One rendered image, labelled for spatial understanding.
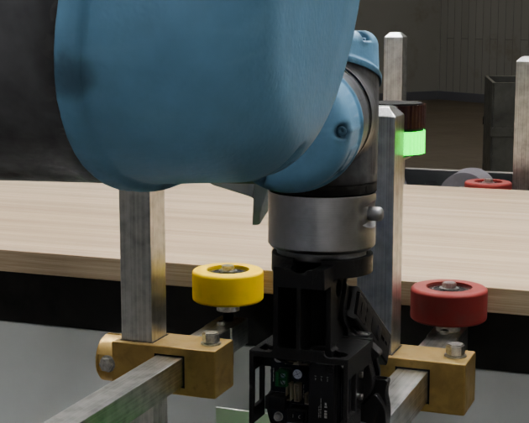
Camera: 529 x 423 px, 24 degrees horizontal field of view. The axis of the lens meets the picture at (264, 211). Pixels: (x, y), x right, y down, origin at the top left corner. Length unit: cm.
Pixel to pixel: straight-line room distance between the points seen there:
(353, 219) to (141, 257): 45
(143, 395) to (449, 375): 29
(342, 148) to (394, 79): 156
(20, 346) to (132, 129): 131
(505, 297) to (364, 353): 49
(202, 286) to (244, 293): 5
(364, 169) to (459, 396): 38
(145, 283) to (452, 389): 33
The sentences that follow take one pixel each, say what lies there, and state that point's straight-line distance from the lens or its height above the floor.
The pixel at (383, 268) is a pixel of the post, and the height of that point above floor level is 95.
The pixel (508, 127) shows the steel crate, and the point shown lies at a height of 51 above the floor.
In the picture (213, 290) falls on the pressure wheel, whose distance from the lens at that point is 133.
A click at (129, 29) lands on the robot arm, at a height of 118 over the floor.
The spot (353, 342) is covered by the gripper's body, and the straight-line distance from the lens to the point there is 86.
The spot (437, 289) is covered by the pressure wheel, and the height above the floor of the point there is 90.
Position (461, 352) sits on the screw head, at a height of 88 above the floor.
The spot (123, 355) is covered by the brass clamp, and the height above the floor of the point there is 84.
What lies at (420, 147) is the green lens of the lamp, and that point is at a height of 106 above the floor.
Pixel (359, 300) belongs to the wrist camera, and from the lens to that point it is 88.
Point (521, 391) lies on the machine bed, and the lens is 138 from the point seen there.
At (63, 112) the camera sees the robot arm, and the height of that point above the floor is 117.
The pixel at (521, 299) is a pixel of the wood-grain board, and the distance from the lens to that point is 133.
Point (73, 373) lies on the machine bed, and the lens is 157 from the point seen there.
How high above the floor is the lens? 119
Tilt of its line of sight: 9 degrees down
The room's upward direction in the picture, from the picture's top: straight up
